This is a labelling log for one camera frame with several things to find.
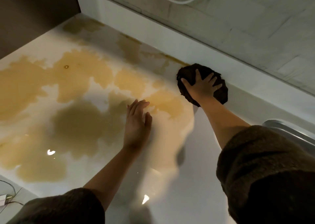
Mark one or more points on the person's right hand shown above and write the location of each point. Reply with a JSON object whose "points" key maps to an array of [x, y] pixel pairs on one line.
{"points": [[201, 91]]}

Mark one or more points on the person's left hand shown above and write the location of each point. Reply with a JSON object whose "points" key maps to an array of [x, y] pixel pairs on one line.
{"points": [[136, 130]]}

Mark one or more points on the dark brown cleaning cloth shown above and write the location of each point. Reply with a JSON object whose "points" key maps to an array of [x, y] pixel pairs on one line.
{"points": [[189, 71]]}

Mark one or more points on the person's left forearm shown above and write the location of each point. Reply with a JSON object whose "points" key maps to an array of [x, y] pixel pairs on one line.
{"points": [[113, 174]]}

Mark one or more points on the person's right forearm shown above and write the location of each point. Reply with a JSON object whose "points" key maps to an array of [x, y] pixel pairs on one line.
{"points": [[221, 123]]}

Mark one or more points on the white countertop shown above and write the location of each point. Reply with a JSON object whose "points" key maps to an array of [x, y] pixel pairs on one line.
{"points": [[197, 169]]}

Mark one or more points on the white backsplash ledge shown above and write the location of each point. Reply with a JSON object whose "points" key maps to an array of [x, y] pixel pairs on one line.
{"points": [[147, 29]]}

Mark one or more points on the stainless steel sink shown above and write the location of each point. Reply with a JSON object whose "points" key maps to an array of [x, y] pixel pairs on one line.
{"points": [[290, 130]]}

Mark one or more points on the brown knit sweater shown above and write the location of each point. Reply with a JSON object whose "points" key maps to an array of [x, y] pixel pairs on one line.
{"points": [[265, 169]]}

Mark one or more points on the brown liquid spill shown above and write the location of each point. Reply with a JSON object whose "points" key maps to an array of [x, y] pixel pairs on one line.
{"points": [[24, 88]]}

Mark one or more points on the white charger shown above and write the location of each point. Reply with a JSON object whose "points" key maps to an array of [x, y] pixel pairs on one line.
{"points": [[3, 199]]}

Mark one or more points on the dark brown side panel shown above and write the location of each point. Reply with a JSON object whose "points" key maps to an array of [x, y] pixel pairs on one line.
{"points": [[32, 17]]}

